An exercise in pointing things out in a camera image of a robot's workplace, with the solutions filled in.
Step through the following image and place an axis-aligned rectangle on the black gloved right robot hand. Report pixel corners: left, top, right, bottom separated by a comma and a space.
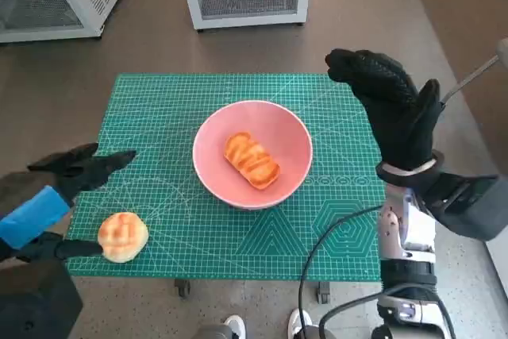
325, 48, 442, 173

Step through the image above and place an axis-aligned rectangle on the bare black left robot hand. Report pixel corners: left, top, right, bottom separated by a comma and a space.
0, 142, 138, 264

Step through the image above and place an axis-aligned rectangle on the round toy bread bun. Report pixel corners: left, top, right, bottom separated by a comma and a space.
97, 212, 150, 264

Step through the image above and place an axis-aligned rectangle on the pink bowl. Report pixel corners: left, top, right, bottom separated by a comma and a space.
192, 100, 314, 212

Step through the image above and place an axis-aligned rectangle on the long striped toy bread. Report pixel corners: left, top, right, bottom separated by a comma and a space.
224, 131, 282, 190

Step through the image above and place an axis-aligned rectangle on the grey metal rod stand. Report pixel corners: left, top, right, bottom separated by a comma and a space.
440, 37, 508, 108

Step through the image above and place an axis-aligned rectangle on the green cutting mat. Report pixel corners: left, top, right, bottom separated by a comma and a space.
65, 72, 385, 283

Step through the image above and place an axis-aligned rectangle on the white board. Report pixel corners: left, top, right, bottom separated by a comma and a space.
486, 227, 508, 280

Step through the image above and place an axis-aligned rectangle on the grey leg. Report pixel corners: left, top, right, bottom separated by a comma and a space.
293, 322, 330, 339
197, 323, 235, 339

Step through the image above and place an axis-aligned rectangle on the white shoe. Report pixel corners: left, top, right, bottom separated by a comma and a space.
223, 314, 247, 339
287, 307, 314, 339

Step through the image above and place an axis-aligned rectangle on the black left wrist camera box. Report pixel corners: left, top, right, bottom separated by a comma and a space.
0, 261, 84, 339

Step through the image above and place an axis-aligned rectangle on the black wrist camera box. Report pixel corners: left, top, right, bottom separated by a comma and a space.
412, 171, 508, 241
0, 261, 84, 339

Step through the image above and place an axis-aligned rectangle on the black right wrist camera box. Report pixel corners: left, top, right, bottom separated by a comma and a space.
412, 171, 508, 241

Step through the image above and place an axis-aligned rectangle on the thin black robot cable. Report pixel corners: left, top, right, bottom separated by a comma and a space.
298, 206, 384, 339

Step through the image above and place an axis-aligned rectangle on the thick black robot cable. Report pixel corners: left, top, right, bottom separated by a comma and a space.
319, 287, 456, 339

